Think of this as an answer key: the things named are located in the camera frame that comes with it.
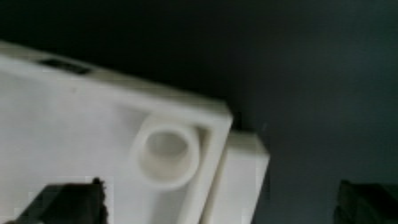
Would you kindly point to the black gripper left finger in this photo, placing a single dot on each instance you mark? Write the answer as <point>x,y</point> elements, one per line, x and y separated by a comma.
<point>67,204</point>

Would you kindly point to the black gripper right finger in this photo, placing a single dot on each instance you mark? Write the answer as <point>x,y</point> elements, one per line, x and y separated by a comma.
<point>366,203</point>

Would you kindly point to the white square tabletop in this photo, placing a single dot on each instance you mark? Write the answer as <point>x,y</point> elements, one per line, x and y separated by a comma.
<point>96,125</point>

